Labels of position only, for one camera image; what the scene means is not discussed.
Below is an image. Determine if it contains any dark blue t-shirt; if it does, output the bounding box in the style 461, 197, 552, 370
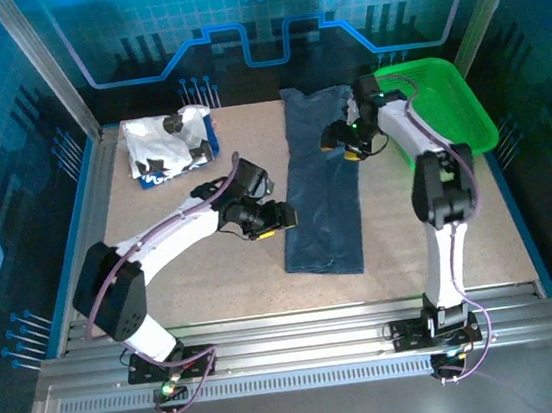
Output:
262, 79, 379, 285

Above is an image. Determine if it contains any green plastic basket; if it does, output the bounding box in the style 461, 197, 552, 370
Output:
371, 49, 502, 169

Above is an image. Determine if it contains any white printed t-shirt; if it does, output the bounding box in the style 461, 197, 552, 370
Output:
118, 101, 226, 193

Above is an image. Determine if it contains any small controller board green light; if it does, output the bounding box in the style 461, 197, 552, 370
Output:
428, 343, 472, 380
151, 378, 190, 409

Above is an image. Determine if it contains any thin black right gripper cable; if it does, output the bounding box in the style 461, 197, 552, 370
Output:
366, 130, 392, 158

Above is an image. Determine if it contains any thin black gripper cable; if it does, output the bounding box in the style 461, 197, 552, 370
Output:
216, 224, 254, 246
366, 130, 392, 158

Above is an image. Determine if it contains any thin black left gripper cable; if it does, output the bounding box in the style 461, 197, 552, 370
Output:
216, 224, 254, 246

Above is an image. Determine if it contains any aluminium rail frame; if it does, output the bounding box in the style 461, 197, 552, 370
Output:
0, 232, 552, 413

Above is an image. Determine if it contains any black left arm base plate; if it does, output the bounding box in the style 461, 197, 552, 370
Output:
124, 342, 220, 387

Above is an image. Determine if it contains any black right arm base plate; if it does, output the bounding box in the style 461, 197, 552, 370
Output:
388, 309, 484, 354

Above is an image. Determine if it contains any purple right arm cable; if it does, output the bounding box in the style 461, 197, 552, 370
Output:
375, 64, 504, 391

